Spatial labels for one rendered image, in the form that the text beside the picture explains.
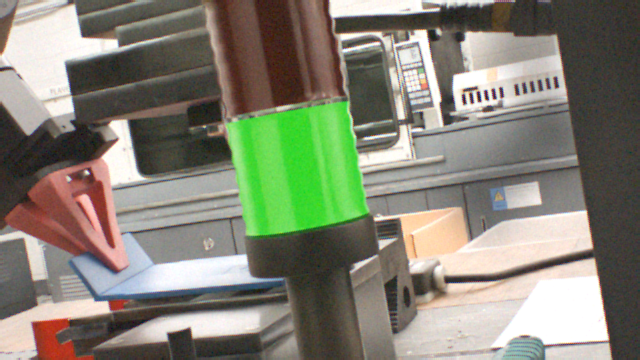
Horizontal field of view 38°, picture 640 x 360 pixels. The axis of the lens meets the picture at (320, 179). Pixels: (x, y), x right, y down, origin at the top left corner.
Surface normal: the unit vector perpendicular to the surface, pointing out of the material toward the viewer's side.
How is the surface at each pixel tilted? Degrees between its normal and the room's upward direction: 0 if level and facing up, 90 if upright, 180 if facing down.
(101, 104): 90
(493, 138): 90
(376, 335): 90
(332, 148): 104
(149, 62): 90
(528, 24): 119
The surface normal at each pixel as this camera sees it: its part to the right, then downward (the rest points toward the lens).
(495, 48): -0.40, 0.12
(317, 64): 0.59, 0.18
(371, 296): 0.92, -0.15
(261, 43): -0.21, -0.16
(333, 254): 0.33, -0.01
